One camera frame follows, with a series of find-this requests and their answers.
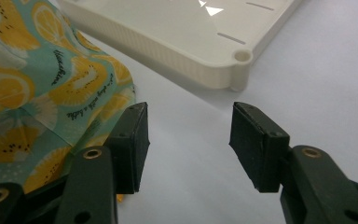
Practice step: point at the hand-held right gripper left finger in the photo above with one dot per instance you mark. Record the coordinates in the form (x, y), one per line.
(130, 149)

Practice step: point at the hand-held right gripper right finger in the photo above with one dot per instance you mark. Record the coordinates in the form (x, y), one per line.
(256, 149)

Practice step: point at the lemon print cloth bag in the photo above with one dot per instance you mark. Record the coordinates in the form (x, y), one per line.
(43, 93)

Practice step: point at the white plastic tray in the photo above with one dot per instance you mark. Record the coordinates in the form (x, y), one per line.
(167, 28)

